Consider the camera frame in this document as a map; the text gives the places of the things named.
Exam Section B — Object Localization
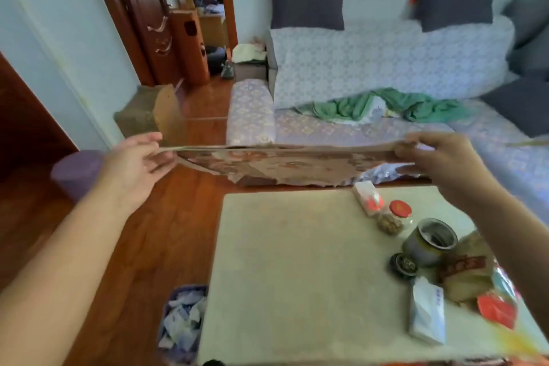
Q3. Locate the brown panelled inner door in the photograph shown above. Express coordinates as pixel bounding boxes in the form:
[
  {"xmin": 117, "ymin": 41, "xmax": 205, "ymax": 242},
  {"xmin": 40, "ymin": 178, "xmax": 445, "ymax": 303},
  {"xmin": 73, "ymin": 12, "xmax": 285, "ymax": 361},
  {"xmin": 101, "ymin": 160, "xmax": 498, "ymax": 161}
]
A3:
[{"xmin": 102, "ymin": 0, "xmax": 183, "ymax": 87}]

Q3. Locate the orange brown wooden cabinet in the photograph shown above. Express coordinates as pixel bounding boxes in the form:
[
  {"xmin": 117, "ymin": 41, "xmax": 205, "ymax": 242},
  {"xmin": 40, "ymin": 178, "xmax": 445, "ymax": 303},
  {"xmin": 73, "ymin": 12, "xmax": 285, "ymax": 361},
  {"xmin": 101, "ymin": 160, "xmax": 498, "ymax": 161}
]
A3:
[{"xmin": 170, "ymin": 9, "xmax": 211, "ymax": 87}]

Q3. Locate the person's left hand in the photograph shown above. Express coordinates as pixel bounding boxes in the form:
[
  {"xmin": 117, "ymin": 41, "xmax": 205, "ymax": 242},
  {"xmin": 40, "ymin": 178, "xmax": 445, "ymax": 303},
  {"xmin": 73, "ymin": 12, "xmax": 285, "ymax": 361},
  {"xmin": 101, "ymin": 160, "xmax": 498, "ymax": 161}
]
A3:
[{"xmin": 96, "ymin": 132, "xmax": 177, "ymax": 214}]

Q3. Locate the red lid glass jar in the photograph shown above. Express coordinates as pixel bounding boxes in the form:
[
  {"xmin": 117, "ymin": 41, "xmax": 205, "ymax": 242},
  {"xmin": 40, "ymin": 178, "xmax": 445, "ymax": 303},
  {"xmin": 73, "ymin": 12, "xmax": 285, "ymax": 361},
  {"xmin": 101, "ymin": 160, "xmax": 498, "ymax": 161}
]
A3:
[{"xmin": 376, "ymin": 200, "xmax": 413, "ymax": 236}]

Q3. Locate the dark patterned canister lid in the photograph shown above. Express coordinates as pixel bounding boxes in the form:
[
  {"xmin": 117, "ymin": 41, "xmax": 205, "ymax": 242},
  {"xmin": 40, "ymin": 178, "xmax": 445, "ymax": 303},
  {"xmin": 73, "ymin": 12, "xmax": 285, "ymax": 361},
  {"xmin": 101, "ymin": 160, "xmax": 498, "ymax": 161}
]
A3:
[{"xmin": 389, "ymin": 252, "xmax": 419, "ymax": 280}]

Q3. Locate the cream marble table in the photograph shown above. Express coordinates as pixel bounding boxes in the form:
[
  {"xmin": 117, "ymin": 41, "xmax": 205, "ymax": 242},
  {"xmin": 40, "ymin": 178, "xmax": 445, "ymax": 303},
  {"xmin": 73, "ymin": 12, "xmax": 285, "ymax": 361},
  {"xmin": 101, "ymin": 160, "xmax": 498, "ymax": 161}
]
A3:
[{"xmin": 197, "ymin": 185, "xmax": 549, "ymax": 366}]

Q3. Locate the brown paper tea bag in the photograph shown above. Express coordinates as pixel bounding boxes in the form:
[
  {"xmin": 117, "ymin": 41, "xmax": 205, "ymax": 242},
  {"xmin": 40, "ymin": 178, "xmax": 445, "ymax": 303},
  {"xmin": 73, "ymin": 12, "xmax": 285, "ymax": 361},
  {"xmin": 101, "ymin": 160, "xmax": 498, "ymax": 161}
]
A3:
[{"xmin": 437, "ymin": 230, "xmax": 500, "ymax": 304}]

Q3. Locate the beige floral tablecloth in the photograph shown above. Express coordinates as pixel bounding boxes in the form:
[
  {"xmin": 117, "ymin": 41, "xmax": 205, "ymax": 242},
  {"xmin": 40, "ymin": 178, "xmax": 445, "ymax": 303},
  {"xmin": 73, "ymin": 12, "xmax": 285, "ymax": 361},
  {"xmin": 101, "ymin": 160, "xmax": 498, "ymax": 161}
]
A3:
[{"xmin": 156, "ymin": 140, "xmax": 434, "ymax": 187}]

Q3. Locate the person's right forearm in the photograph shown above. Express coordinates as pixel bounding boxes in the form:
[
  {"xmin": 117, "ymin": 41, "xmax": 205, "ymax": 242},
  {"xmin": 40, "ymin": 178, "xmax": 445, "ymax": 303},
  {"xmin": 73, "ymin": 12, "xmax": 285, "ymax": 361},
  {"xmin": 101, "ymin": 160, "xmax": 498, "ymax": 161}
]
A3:
[{"xmin": 454, "ymin": 185, "xmax": 549, "ymax": 339}]

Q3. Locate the red snack packet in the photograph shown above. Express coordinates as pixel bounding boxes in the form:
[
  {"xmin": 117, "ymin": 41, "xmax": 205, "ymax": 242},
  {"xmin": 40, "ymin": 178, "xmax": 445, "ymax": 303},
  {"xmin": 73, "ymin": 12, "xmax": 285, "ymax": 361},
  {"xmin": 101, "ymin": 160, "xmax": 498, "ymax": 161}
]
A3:
[{"xmin": 476, "ymin": 266, "xmax": 522, "ymax": 330}]

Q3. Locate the olive brown perforated box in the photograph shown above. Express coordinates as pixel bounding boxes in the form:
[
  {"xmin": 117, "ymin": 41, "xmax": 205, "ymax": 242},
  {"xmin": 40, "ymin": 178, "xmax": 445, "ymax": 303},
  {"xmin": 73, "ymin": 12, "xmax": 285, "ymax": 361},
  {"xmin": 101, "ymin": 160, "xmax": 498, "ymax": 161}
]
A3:
[{"xmin": 113, "ymin": 83, "xmax": 188, "ymax": 148}]

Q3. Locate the purple quilted sofa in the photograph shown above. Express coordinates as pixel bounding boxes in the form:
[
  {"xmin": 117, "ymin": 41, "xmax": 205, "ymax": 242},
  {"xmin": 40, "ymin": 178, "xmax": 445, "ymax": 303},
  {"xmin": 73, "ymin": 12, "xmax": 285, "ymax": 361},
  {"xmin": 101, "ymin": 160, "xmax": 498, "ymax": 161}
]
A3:
[{"xmin": 226, "ymin": 14, "xmax": 549, "ymax": 225}]

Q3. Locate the white red tissue pack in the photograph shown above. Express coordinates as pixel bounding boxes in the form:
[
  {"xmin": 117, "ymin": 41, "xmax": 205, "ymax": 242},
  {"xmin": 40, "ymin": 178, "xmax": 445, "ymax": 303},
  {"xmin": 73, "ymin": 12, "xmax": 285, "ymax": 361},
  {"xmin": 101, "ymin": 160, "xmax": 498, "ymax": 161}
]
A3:
[{"xmin": 352, "ymin": 180, "xmax": 385, "ymax": 217}]

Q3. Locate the grey open canister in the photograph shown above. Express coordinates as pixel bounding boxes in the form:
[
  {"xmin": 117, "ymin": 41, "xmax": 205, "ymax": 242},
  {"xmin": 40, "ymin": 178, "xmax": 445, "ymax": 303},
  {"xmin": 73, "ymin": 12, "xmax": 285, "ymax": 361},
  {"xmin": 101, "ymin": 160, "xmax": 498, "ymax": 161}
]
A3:
[{"xmin": 402, "ymin": 217, "xmax": 459, "ymax": 268}]

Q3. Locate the white blue tissue pack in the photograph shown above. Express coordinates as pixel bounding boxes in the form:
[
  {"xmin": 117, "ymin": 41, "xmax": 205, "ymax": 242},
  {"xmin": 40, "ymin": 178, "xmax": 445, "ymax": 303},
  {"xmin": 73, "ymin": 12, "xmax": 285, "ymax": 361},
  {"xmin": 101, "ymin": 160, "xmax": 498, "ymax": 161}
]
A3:
[{"xmin": 408, "ymin": 276, "xmax": 447, "ymax": 346}]

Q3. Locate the grey side stool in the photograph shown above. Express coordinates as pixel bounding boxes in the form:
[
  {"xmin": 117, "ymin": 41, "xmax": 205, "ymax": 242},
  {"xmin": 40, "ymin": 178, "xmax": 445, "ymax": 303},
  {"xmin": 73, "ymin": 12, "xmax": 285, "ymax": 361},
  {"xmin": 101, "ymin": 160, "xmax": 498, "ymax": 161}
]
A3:
[{"xmin": 233, "ymin": 61, "xmax": 269, "ymax": 82}]

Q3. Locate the dark brown wooden door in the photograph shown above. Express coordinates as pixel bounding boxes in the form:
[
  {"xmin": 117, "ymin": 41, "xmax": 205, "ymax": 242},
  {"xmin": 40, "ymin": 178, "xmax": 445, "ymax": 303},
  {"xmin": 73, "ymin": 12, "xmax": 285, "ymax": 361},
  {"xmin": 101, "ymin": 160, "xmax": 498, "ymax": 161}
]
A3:
[{"xmin": 0, "ymin": 52, "xmax": 80, "ymax": 182}]

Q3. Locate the green blanket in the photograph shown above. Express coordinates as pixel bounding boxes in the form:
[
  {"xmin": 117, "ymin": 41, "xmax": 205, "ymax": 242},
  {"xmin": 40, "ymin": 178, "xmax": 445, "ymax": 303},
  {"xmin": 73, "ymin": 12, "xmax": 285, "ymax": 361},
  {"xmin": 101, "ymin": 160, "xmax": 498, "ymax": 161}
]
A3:
[{"xmin": 293, "ymin": 87, "xmax": 472, "ymax": 124}]

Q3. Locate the small bin with lavender bag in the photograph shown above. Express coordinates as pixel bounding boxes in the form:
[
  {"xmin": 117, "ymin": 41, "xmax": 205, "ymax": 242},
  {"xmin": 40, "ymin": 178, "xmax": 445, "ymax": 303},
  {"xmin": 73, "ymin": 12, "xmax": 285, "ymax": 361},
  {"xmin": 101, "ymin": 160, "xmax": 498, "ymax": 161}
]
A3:
[{"xmin": 156, "ymin": 284, "xmax": 210, "ymax": 366}]

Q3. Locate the red brown doorway frame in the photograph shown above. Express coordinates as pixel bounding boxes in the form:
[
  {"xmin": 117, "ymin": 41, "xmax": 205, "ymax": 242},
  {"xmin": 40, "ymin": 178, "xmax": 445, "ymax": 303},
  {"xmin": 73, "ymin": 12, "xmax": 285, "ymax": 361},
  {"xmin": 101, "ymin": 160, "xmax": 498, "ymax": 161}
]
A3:
[{"xmin": 81, "ymin": 0, "xmax": 239, "ymax": 87}]

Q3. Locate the person's left forearm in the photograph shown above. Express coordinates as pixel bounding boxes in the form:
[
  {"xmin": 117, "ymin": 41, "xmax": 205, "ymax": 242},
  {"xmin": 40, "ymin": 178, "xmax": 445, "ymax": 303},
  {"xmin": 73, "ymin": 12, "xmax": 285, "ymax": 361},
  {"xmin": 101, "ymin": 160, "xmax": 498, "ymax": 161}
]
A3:
[{"xmin": 0, "ymin": 189, "xmax": 134, "ymax": 366}]

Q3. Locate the person's right hand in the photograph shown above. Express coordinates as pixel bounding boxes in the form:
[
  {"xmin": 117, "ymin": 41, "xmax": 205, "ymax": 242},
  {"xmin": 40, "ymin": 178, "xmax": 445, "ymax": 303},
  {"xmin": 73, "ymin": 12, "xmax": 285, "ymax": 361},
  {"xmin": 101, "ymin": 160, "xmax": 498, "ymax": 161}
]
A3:
[{"xmin": 394, "ymin": 132, "xmax": 490, "ymax": 208}]

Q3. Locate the grey pillow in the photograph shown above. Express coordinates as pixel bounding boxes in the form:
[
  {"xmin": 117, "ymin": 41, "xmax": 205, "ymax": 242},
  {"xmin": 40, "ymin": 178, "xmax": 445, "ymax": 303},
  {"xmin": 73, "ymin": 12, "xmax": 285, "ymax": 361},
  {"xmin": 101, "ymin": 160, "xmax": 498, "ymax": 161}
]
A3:
[
  {"xmin": 502, "ymin": 0, "xmax": 549, "ymax": 49},
  {"xmin": 413, "ymin": 0, "xmax": 494, "ymax": 33},
  {"xmin": 508, "ymin": 35, "xmax": 549, "ymax": 79},
  {"xmin": 269, "ymin": 0, "xmax": 349, "ymax": 31},
  {"xmin": 480, "ymin": 76, "xmax": 549, "ymax": 138}
]

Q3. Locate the purple cylindrical stool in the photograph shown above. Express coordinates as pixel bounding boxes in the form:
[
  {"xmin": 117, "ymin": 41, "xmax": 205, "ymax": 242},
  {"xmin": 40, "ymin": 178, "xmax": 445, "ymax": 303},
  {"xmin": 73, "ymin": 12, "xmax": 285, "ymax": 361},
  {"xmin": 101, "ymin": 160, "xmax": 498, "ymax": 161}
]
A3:
[{"xmin": 50, "ymin": 150, "xmax": 106, "ymax": 201}]

